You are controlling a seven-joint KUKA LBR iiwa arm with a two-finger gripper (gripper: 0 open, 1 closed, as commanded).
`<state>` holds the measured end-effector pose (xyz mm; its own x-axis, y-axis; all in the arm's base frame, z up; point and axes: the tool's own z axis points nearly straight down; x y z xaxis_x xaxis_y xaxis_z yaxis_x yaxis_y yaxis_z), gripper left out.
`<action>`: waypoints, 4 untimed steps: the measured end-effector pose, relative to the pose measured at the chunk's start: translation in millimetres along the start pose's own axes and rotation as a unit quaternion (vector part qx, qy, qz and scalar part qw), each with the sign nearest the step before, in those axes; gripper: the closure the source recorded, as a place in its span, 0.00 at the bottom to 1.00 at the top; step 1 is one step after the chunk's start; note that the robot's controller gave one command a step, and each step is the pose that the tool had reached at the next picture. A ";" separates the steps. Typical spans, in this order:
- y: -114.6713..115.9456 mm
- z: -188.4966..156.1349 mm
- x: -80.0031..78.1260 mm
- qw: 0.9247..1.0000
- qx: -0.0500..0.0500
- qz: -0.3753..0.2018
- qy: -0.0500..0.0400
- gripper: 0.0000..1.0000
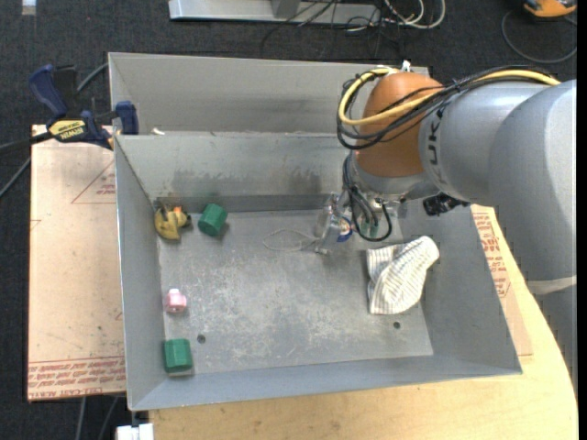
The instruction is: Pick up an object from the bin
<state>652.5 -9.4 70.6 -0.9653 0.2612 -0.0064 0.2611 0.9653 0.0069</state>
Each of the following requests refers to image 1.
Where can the small pink toy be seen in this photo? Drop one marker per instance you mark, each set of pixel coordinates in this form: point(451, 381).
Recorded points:
point(175, 301)

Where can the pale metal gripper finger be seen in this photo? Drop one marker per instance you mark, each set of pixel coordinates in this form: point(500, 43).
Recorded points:
point(323, 223)
point(328, 242)

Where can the white striped cloth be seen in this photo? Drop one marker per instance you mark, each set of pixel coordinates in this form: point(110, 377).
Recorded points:
point(398, 278)

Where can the yellow toy duck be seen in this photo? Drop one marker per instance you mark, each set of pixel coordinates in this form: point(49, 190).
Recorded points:
point(169, 223)

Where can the brown cardboard board red print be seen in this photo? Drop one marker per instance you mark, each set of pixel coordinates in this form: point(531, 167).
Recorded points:
point(73, 264)

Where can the green block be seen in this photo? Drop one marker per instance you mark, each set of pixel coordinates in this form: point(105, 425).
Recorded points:
point(177, 355)

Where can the green round cup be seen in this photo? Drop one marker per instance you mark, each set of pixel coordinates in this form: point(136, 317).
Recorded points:
point(212, 219)

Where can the grey metal bin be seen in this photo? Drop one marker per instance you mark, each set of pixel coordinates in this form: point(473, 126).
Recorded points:
point(284, 291)

